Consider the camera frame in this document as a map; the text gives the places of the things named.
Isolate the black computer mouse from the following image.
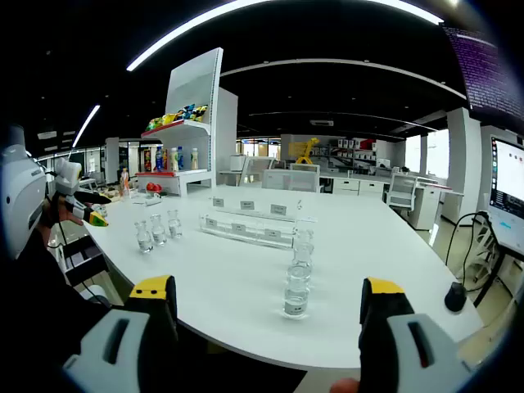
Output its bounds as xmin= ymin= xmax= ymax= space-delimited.
xmin=445 ymin=281 xmax=468 ymax=313

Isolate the row of drink bottles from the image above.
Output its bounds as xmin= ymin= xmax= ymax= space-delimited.
xmin=153 ymin=145 xmax=201 ymax=173

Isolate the white mesh office chair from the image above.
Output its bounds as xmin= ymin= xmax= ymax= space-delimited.
xmin=244 ymin=157 xmax=275 ymax=187
xmin=384 ymin=171 xmax=418 ymax=212
xmin=261 ymin=168 xmax=321 ymax=193

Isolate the background storage shelf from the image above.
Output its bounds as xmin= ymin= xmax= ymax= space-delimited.
xmin=327 ymin=137 xmax=377 ymax=169

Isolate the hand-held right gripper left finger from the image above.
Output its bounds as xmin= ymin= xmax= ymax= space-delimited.
xmin=63 ymin=274 xmax=179 ymax=393

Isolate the large dark text screen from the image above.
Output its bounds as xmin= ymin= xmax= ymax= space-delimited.
xmin=441 ymin=22 xmax=521 ymax=120

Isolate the person's black clothing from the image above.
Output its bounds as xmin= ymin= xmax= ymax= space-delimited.
xmin=0 ymin=228 xmax=124 ymax=393

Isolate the black monitor stand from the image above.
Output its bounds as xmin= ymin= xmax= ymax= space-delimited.
xmin=474 ymin=245 xmax=517 ymax=308

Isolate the orange juice bottle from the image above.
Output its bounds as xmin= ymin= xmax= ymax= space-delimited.
xmin=120 ymin=168 xmax=133 ymax=200

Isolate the row of snack bags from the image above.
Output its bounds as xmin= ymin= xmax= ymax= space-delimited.
xmin=146 ymin=104 xmax=209 ymax=132

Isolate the computer monitor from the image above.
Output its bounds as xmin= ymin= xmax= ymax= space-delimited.
xmin=486 ymin=134 xmax=524 ymax=257

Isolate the straight ceiling light strip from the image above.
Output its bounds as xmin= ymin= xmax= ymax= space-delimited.
xmin=72 ymin=104 xmax=102 ymax=148

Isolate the curved ceiling light strip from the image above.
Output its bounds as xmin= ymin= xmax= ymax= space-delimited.
xmin=125 ymin=0 xmax=445 ymax=73

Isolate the person's right hand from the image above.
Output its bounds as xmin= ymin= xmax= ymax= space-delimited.
xmin=330 ymin=377 xmax=362 ymax=393

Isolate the person's left hand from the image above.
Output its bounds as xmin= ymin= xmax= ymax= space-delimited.
xmin=43 ymin=196 xmax=85 ymax=227

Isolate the white chest-worn device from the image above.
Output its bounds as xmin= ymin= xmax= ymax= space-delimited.
xmin=0 ymin=124 xmax=47 ymax=260

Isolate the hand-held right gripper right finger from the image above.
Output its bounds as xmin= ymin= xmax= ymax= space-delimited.
xmin=358 ymin=277 xmax=472 ymax=393

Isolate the yellow figure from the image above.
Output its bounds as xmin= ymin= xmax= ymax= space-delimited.
xmin=288 ymin=137 xmax=323 ymax=165

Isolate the clear acrylic reagent rack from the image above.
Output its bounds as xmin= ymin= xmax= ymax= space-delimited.
xmin=199 ymin=196 xmax=318 ymax=250

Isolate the white display shelf unit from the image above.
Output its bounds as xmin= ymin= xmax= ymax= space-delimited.
xmin=134 ymin=47 xmax=239 ymax=197

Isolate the clear plastic holder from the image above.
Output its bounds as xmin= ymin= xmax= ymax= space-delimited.
xmin=130 ymin=192 xmax=163 ymax=208

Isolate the black storage cart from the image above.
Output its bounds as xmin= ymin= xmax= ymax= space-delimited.
xmin=61 ymin=237 xmax=110 ymax=284

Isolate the black cable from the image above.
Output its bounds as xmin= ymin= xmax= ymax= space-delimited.
xmin=445 ymin=210 xmax=504 ymax=294

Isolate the white office desk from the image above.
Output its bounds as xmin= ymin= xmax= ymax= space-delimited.
xmin=318 ymin=165 xmax=463 ymax=230

